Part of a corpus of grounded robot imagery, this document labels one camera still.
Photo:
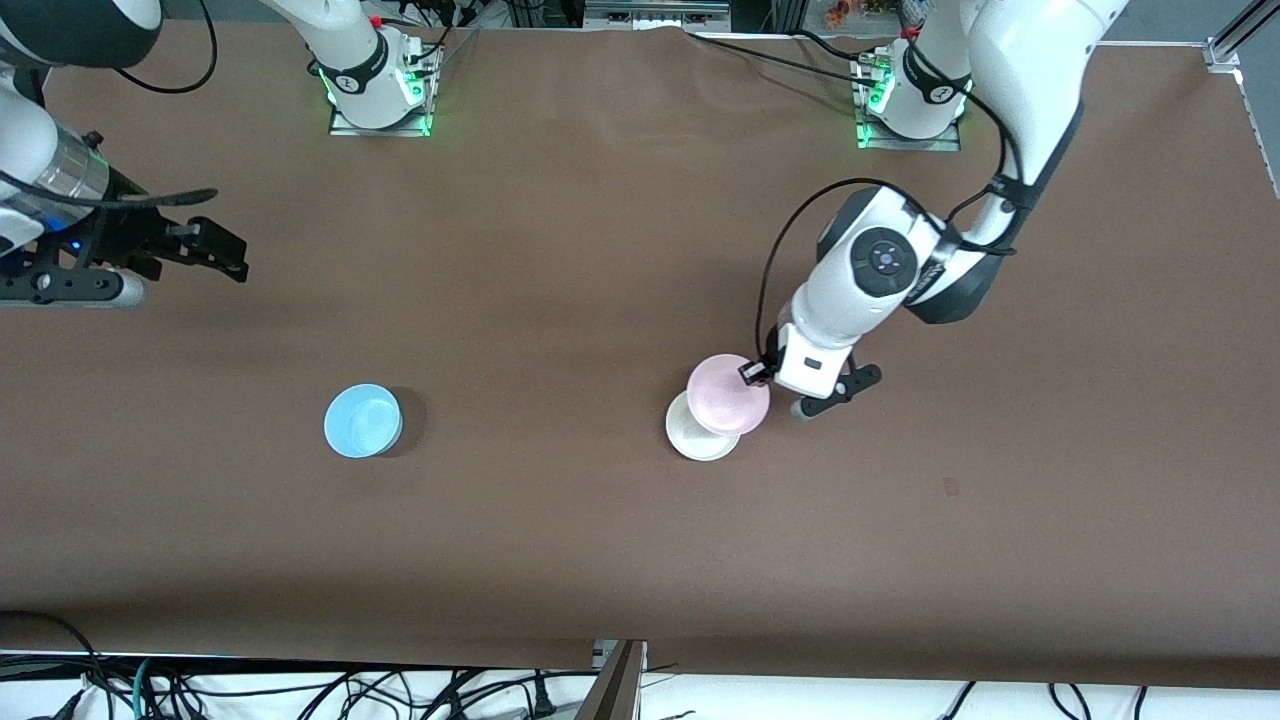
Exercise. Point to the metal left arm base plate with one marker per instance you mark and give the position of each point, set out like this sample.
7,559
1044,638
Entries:
910,145

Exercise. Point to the blue bowl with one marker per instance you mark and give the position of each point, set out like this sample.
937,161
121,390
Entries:
360,422

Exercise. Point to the white edge rail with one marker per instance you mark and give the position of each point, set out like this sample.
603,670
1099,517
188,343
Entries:
1262,130

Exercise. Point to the white bowl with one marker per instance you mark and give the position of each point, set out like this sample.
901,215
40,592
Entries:
695,440

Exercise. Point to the orange toy figure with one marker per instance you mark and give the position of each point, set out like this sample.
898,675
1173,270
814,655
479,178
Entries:
838,10

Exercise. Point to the pink bowl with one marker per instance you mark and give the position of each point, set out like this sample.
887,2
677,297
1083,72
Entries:
725,395

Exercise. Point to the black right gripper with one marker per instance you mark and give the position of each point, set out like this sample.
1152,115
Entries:
133,237

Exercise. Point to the aluminium frame post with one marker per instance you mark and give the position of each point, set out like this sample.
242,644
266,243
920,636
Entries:
787,12

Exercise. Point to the grey metal post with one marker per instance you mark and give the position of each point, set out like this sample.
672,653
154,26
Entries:
615,690

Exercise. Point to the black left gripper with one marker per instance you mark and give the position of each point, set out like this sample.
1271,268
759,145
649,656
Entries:
753,375

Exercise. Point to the aluminium frame profile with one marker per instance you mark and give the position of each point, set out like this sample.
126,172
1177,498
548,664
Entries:
1235,40

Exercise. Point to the brown table cover sheet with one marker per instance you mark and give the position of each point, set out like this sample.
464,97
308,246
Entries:
500,300

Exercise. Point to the grey metal box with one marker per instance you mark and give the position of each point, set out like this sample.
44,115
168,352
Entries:
655,15

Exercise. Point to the black power plug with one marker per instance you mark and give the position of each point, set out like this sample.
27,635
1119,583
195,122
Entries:
543,700

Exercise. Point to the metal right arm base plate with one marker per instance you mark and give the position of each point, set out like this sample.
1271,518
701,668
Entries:
380,131

